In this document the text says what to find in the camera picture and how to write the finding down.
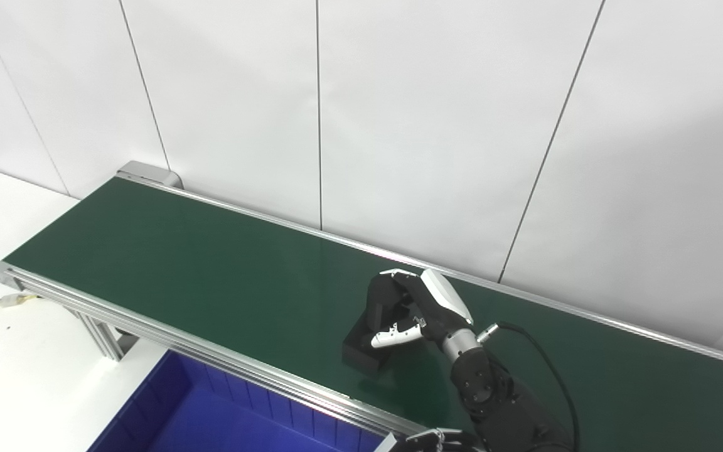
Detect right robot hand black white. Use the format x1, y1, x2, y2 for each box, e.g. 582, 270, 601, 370
371, 268, 481, 362

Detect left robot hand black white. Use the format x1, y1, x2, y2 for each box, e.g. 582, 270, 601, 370
393, 429, 481, 452

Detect black cylinder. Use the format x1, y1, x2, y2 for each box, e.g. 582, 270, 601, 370
343, 274, 428, 376

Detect blue plastic bin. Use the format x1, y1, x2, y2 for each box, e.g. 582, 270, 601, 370
88, 350, 394, 452

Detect grey conveyor end housing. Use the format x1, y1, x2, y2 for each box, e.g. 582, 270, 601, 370
117, 161, 183, 189

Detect aluminium conveyor leg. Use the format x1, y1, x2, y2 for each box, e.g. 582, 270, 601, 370
73, 312, 139, 362

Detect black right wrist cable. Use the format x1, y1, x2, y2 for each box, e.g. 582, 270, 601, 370
478, 321, 582, 452

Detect green conveyor belt aluminium frame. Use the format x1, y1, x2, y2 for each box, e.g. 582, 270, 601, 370
0, 161, 723, 452

